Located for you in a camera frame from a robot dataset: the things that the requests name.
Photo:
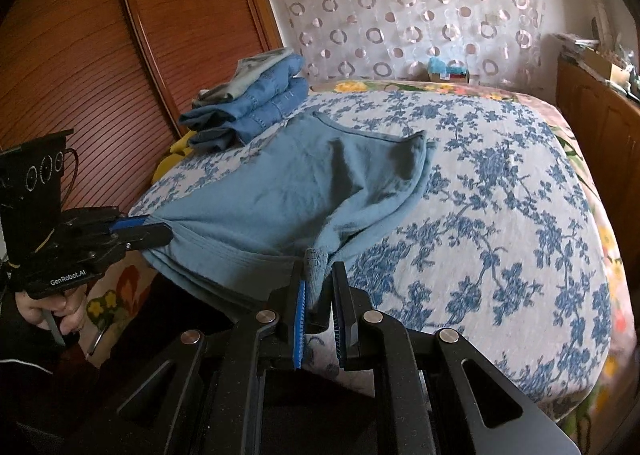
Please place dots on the wooden side cabinet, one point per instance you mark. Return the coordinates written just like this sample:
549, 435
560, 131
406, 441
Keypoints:
600, 125

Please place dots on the folded grey pants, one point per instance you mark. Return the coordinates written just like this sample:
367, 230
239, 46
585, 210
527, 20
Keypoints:
250, 72

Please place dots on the wooden slatted wardrobe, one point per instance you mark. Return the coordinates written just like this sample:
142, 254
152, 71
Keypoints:
75, 60

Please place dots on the stack of papers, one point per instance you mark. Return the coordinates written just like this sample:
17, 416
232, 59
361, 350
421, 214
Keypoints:
575, 44

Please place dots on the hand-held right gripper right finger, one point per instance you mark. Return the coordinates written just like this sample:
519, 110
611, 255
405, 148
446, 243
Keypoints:
343, 330

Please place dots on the blue plastic bag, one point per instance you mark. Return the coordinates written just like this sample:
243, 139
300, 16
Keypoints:
440, 65

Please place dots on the person's left hand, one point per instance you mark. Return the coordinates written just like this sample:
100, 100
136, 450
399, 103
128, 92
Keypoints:
45, 310

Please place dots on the open cardboard box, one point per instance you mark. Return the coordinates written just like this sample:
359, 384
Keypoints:
607, 67

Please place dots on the circle pattern sheer curtain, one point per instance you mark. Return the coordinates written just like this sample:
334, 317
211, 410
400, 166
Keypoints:
400, 10

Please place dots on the bed with floral sheet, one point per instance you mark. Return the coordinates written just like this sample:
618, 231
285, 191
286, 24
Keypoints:
612, 275

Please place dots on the small cardboard box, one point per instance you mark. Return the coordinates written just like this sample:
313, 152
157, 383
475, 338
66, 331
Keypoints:
457, 76

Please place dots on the yellow plush toy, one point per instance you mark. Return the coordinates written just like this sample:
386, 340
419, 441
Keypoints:
172, 160

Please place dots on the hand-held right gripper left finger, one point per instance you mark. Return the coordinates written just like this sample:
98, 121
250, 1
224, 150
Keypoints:
299, 330

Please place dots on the blue-grey short pants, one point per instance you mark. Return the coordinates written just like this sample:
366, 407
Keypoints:
260, 195

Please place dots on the blue floral white blanket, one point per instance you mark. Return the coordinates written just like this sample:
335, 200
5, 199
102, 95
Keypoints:
475, 235

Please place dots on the folded blue jeans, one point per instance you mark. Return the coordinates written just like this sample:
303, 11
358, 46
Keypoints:
255, 110

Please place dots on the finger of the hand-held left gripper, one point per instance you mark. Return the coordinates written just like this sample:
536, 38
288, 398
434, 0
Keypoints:
147, 236
131, 222

